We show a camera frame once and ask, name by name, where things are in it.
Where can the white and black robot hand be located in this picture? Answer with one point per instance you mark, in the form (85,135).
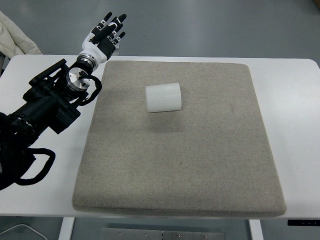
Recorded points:
(96,48)

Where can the white plastic cup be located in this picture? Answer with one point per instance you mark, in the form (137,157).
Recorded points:
(163,97)

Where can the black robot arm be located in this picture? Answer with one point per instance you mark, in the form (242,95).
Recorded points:
(40,107)

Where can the clear floor socket cover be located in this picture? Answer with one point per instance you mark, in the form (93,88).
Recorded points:
(116,53)

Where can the cream white jacket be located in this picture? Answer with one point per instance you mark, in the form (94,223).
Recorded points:
(12,37)

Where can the beige fabric mat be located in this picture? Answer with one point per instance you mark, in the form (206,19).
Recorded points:
(175,155)

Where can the white table leg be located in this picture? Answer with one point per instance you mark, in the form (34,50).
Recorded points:
(66,228)
(255,230)

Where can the black table control panel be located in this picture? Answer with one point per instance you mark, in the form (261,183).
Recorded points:
(303,222)

